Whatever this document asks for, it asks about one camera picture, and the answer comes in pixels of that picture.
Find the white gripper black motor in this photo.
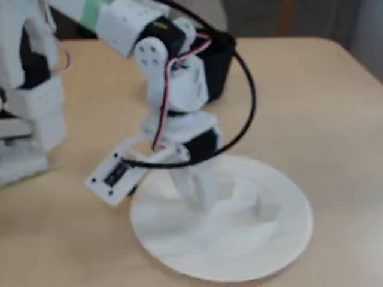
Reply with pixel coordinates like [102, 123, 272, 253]
[140, 112, 224, 210]

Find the white cube block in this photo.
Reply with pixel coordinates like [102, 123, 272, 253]
[220, 176, 249, 206]
[253, 193, 282, 224]

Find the white paper plate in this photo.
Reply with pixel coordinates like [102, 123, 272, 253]
[130, 155, 314, 273]

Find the black pot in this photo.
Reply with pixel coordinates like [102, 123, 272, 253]
[196, 37, 238, 105]

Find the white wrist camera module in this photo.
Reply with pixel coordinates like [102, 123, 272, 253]
[85, 146, 145, 207]

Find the red servo wire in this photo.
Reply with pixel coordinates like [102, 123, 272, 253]
[153, 35, 212, 149]

